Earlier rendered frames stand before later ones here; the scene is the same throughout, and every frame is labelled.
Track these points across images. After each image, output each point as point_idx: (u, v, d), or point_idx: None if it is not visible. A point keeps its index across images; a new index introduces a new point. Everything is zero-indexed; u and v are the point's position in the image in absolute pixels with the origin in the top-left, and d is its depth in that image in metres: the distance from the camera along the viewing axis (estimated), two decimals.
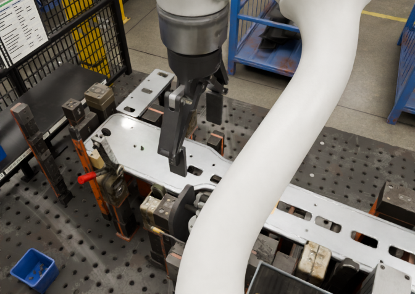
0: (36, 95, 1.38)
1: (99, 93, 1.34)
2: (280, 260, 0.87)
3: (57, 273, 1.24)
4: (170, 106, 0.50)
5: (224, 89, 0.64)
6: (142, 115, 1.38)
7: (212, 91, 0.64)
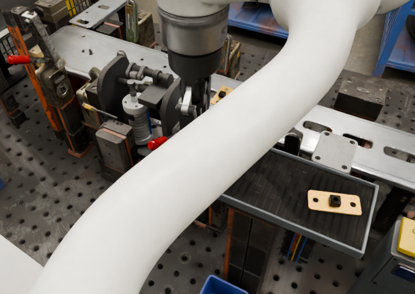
0: None
1: (49, 3, 1.27)
2: None
3: (2, 186, 1.17)
4: (184, 115, 0.51)
5: None
6: (97, 28, 1.31)
7: None
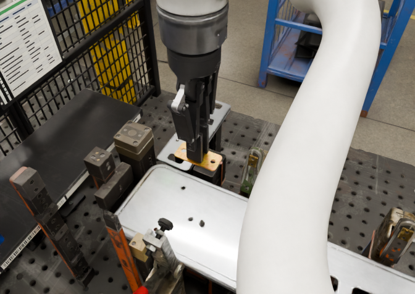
0: (46, 138, 0.99)
1: (134, 138, 0.95)
2: None
3: None
4: (176, 112, 0.52)
5: (210, 120, 0.62)
6: (194, 167, 0.99)
7: None
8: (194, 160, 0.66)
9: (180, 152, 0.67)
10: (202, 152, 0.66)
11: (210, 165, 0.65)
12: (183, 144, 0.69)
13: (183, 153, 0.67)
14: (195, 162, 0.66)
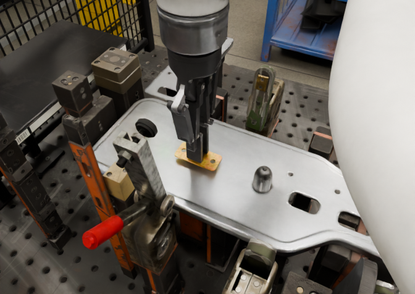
0: (11, 68, 0.82)
1: (117, 63, 0.78)
2: None
3: None
4: (175, 112, 0.52)
5: (210, 120, 0.62)
6: None
7: None
8: (194, 160, 0.66)
9: (180, 152, 0.67)
10: (202, 152, 0.66)
11: (210, 165, 0.65)
12: (183, 144, 0.69)
13: (183, 153, 0.67)
14: (195, 162, 0.66)
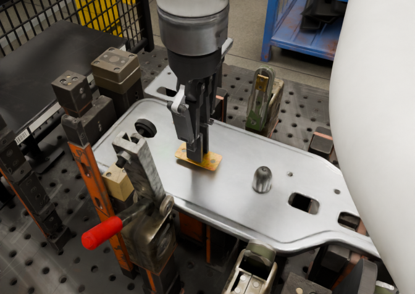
0: (10, 68, 0.82)
1: (116, 63, 0.78)
2: None
3: None
4: (176, 113, 0.52)
5: (210, 120, 0.62)
6: None
7: None
8: (194, 160, 0.66)
9: (180, 152, 0.67)
10: (202, 152, 0.66)
11: (210, 165, 0.65)
12: (183, 144, 0.69)
13: (183, 153, 0.67)
14: (195, 162, 0.66)
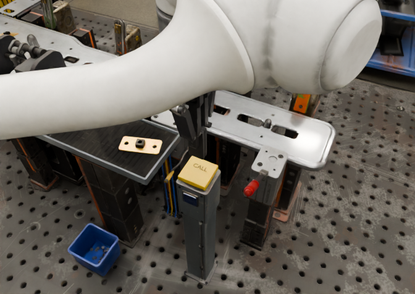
0: None
1: None
2: None
3: None
4: (176, 113, 0.52)
5: (208, 123, 0.61)
6: (21, 16, 1.46)
7: None
8: None
9: (0, 34, 1.32)
10: (8, 31, 1.30)
11: None
12: None
13: (0, 34, 1.32)
14: None
